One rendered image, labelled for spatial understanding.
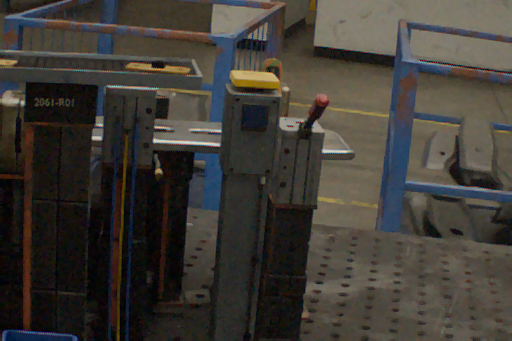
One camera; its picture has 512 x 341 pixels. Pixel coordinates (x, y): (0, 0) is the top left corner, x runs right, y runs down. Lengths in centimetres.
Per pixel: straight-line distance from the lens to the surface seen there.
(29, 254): 148
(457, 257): 227
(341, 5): 938
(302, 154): 163
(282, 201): 164
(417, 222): 411
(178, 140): 173
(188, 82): 138
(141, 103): 158
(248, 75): 145
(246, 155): 145
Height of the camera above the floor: 141
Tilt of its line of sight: 14 degrees down
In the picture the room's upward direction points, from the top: 5 degrees clockwise
